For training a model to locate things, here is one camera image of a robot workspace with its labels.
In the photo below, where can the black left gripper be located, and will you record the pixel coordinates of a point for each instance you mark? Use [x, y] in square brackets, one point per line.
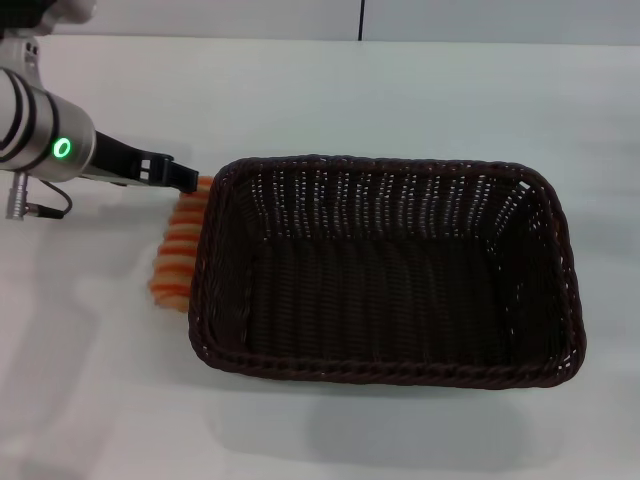
[120, 160]

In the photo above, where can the dark brown woven basket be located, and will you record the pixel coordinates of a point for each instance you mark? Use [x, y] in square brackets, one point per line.
[380, 280]

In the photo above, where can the orange striped bread loaf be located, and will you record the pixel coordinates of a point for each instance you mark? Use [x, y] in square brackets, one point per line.
[175, 250]

